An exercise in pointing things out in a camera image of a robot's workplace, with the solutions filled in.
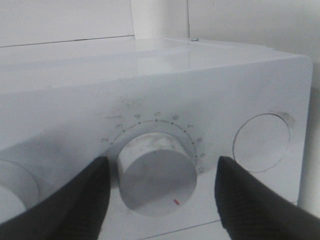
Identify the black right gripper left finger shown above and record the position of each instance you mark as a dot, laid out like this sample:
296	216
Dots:
74	212

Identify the white microwave oven body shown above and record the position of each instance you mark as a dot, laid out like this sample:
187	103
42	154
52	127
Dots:
64	104

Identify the white microwave knob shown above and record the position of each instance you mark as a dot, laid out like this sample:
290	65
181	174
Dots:
156	174
18	190

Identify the round white door release button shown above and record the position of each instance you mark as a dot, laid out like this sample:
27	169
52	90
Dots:
261	142

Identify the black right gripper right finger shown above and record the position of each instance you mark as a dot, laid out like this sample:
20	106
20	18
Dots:
249	210

